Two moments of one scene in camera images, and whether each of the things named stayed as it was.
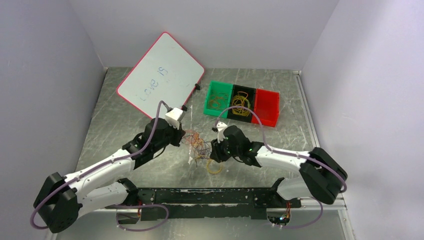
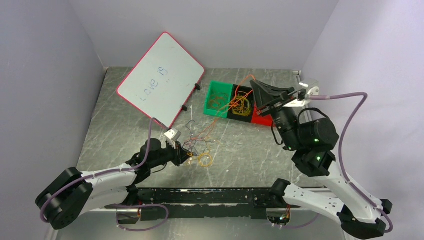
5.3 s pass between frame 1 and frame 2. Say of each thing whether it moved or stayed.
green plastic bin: stayed
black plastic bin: stayed
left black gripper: moved
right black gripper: moved
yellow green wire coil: stayed
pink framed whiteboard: stayed
